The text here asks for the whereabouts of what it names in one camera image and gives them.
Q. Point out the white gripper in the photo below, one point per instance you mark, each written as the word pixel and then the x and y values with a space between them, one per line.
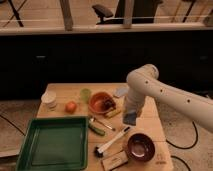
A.
pixel 133 102

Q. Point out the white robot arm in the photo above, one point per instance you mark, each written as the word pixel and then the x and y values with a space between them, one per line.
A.
pixel 143 82

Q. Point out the grey blue sponge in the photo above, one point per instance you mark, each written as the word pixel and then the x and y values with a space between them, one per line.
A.
pixel 120 91

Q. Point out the green plastic tray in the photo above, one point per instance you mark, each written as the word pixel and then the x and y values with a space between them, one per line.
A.
pixel 55 144

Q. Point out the yellow banana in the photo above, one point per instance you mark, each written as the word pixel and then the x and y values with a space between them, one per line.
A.
pixel 113 113

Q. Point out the dark food in bowl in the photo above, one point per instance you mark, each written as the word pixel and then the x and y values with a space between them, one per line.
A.
pixel 107 104

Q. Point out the orange bowl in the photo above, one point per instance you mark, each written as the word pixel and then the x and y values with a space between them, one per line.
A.
pixel 96 100

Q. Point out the metal spoon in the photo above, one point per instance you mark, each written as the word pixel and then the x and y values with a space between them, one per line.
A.
pixel 98 121

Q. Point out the green cucumber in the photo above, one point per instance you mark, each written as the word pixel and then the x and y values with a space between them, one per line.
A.
pixel 96 130

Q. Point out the dark red bowl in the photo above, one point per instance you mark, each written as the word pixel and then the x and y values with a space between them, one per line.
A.
pixel 140 147

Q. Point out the green plastic cup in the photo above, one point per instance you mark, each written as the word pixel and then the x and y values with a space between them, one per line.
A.
pixel 85 95

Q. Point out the wooden block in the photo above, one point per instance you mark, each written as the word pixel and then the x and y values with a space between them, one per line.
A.
pixel 114 161

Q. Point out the white dish brush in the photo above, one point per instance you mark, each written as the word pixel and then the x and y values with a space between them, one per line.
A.
pixel 99 150

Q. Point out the orange fruit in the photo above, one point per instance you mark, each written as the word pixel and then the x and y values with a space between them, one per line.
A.
pixel 71 107

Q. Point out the white paper cup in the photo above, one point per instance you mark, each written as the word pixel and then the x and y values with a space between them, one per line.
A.
pixel 49 99

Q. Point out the black office chair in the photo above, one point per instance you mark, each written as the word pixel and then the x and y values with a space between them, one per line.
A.
pixel 144 12

